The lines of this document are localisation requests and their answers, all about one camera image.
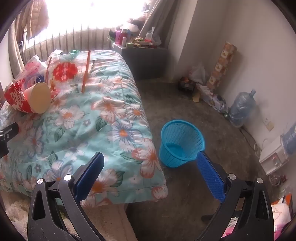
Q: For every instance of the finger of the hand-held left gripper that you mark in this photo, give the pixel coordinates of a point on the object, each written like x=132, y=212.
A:
x=3, y=149
x=9, y=132

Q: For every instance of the grey cabinet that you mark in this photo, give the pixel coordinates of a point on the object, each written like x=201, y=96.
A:
x=148, y=62

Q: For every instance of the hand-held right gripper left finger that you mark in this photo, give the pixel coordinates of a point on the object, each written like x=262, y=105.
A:
x=90, y=176

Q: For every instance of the floral printed cloth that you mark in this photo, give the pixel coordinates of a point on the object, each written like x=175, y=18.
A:
x=211, y=95

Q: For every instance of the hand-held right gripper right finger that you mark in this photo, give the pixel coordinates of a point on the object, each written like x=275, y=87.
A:
x=211, y=176

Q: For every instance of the blue plastic mesh basket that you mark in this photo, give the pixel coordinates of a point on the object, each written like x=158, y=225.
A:
x=182, y=141

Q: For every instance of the clear bag with red print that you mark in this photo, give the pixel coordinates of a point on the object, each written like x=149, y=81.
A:
x=66, y=70

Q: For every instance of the beige curtain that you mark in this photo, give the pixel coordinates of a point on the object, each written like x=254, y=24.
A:
x=15, y=51

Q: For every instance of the red thin straw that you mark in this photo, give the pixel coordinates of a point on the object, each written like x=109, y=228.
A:
x=47, y=69

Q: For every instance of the red paper noodle bowl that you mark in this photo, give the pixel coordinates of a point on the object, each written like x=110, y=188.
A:
x=17, y=98

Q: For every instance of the metal balcony railing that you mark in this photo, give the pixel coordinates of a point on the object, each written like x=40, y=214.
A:
x=69, y=39

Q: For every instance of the white wall socket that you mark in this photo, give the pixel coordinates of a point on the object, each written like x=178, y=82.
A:
x=268, y=123

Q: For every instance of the grey curtain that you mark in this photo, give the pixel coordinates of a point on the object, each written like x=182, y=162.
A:
x=159, y=18

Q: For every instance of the small white bottle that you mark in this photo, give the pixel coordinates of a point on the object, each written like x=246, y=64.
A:
x=124, y=42

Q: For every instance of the hanging padded jacket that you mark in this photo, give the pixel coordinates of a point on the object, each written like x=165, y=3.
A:
x=34, y=16

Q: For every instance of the blue white plastic bag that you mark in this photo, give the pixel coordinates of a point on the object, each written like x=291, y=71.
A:
x=32, y=70

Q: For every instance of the pile of small boxes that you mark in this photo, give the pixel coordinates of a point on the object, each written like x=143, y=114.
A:
x=141, y=43

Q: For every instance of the floral quilted blanket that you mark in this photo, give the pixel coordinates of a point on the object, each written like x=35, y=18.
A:
x=97, y=120

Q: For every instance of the pink plastic container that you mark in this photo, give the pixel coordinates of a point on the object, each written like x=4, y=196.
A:
x=118, y=37

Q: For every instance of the tall patterned box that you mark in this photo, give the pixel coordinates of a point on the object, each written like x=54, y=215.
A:
x=222, y=67

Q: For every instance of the large blue water jug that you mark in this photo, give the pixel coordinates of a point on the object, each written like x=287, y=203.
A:
x=241, y=107

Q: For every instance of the red thermos bottle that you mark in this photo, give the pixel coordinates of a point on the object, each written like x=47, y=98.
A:
x=123, y=34

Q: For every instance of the pink patterned clothing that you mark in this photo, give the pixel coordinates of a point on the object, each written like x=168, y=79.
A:
x=281, y=215

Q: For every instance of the orange long stick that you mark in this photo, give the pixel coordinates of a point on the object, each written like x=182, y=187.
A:
x=86, y=71

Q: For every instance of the crumpled white plastic bag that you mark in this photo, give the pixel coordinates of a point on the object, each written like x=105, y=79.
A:
x=198, y=74

